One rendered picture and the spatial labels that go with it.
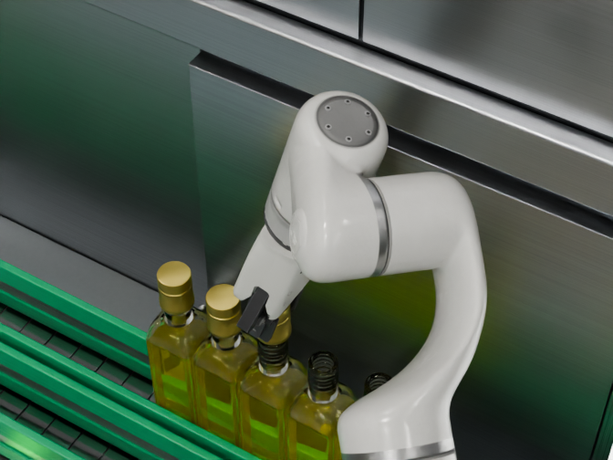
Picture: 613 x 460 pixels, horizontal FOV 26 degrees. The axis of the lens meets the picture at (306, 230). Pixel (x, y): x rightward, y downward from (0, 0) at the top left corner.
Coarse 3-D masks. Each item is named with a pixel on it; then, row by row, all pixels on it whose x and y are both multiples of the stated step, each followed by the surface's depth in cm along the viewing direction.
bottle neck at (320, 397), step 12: (312, 360) 126; (324, 360) 127; (336, 360) 126; (312, 372) 125; (324, 372) 125; (336, 372) 126; (312, 384) 127; (324, 384) 126; (336, 384) 127; (312, 396) 128; (324, 396) 128; (336, 396) 129
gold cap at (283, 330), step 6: (288, 306) 124; (288, 312) 124; (282, 318) 124; (288, 318) 125; (282, 324) 124; (288, 324) 125; (276, 330) 125; (282, 330) 125; (288, 330) 126; (276, 336) 125; (282, 336) 126; (288, 336) 126; (264, 342) 126; (270, 342) 126; (276, 342) 126; (282, 342) 126
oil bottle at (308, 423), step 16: (304, 384) 131; (304, 400) 129; (336, 400) 129; (352, 400) 130; (288, 416) 131; (304, 416) 129; (320, 416) 128; (336, 416) 128; (288, 432) 133; (304, 432) 131; (320, 432) 129; (336, 432) 129; (288, 448) 135; (304, 448) 133; (320, 448) 131; (336, 448) 131
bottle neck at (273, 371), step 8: (264, 344) 127; (280, 344) 127; (264, 352) 128; (272, 352) 127; (280, 352) 128; (264, 360) 129; (272, 360) 128; (280, 360) 129; (264, 368) 130; (272, 368) 129; (280, 368) 130; (272, 376) 130
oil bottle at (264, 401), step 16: (256, 368) 131; (288, 368) 131; (304, 368) 133; (240, 384) 132; (256, 384) 131; (272, 384) 130; (288, 384) 131; (240, 400) 134; (256, 400) 132; (272, 400) 131; (288, 400) 131; (240, 416) 137; (256, 416) 134; (272, 416) 133; (256, 432) 137; (272, 432) 135; (256, 448) 139; (272, 448) 137
